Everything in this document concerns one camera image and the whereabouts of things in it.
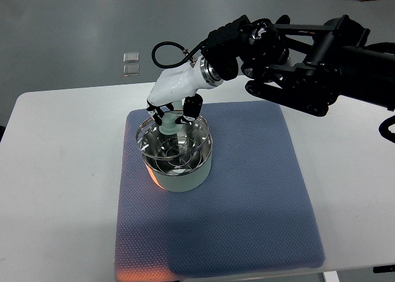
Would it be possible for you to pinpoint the black cable loop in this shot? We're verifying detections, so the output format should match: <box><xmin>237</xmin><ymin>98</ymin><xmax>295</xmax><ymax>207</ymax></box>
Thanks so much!
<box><xmin>151</xmin><ymin>41</ymin><xmax>208</xmax><ymax>69</ymax></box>

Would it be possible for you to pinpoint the pale green pot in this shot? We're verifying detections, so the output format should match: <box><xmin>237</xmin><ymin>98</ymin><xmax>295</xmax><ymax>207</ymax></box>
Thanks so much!
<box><xmin>141</xmin><ymin>134</ymin><xmax>212</xmax><ymax>193</ymax></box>

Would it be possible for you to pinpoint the metal floor plate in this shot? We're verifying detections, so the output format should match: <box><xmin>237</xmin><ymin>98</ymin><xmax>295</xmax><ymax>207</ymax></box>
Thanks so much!
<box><xmin>123</xmin><ymin>52</ymin><xmax>139</xmax><ymax>63</ymax></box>
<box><xmin>123</xmin><ymin>64</ymin><xmax>139</xmax><ymax>77</ymax></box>

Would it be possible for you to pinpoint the upper metal floor plate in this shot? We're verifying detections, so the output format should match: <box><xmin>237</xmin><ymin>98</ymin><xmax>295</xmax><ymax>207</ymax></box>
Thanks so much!
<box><xmin>123</xmin><ymin>52</ymin><xmax>139</xmax><ymax>63</ymax></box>

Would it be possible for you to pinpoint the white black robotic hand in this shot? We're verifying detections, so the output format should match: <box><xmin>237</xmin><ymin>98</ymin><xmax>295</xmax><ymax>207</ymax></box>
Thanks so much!
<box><xmin>147</xmin><ymin>56</ymin><xmax>223</xmax><ymax>125</ymax></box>

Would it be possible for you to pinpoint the dark object at left edge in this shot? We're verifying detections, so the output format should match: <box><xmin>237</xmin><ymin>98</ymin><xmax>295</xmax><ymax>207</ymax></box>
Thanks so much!
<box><xmin>0</xmin><ymin>125</ymin><xmax>6</xmax><ymax>141</ymax></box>

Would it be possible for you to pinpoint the blue textured mat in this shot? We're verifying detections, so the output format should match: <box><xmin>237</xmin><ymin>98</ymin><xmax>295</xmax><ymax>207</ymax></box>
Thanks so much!
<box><xmin>115</xmin><ymin>101</ymin><xmax>325</xmax><ymax>281</ymax></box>

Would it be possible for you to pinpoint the glass lid with green knob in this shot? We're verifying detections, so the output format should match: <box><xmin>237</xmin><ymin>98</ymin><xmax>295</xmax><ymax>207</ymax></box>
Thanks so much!
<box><xmin>136</xmin><ymin>109</ymin><xmax>212</xmax><ymax>167</ymax></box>

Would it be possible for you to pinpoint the lower metal floor plate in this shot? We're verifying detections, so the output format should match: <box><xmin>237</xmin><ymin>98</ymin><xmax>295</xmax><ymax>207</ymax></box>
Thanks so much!
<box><xmin>123</xmin><ymin>64</ymin><xmax>139</xmax><ymax>77</ymax></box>

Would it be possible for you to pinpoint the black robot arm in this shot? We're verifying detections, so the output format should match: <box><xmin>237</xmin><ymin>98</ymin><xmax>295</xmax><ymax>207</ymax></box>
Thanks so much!
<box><xmin>201</xmin><ymin>15</ymin><xmax>394</xmax><ymax>117</ymax></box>

